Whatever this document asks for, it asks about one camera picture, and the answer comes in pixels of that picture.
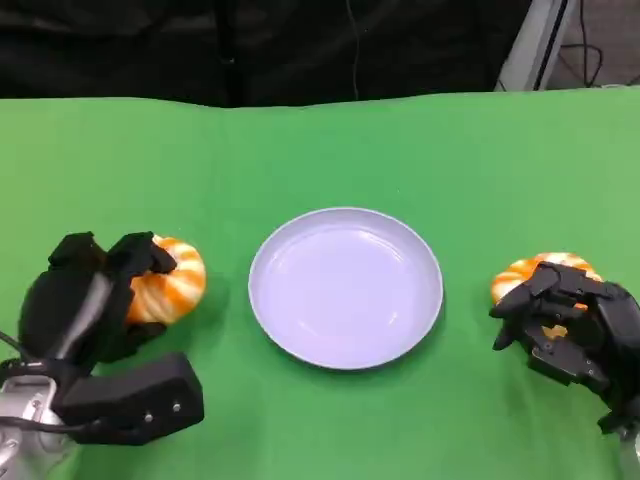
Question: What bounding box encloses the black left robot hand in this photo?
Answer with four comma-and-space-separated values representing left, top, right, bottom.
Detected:
17, 230, 177, 379

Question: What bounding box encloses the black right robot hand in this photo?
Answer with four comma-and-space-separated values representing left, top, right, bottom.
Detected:
489, 262, 640, 436

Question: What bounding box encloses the orange white toy bread roll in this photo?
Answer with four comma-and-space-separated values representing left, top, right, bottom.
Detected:
491, 252, 604, 341
124, 235, 207, 326

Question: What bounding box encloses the lilac plate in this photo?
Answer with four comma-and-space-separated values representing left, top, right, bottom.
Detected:
248, 207, 445, 371

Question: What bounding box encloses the black cloth curtain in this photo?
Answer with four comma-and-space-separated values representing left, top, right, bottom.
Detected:
0, 0, 532, 109

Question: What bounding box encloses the green table cloth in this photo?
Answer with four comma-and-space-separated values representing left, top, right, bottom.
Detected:
0, 84, 640, 480

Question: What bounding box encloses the black looping arm cable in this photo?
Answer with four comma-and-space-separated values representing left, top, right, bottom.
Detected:
0, 329, 31, 364

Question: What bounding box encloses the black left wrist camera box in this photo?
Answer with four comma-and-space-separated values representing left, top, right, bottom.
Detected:
52, 351, 205, 447

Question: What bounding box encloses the black camera box cable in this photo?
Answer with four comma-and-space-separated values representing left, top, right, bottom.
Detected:
0, 413, 109, 435

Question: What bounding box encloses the grey metal frame post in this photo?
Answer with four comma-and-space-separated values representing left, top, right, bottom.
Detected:
494, 0, 576, 92

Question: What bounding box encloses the black floor cable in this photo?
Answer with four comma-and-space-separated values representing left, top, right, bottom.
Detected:
559, 0, 607, 90

